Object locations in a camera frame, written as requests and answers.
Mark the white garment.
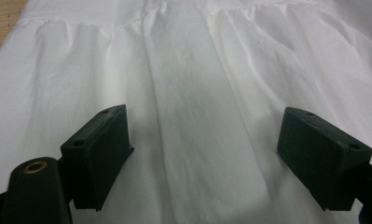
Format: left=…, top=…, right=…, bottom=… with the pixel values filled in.
left=0, top=0, right=372, bottom=224

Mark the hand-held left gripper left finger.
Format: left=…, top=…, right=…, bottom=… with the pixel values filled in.
left=60, top=104, right=135, bottom=213

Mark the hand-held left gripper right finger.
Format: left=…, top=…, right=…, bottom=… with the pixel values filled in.
left=276, top=106, right=372, bottom=212

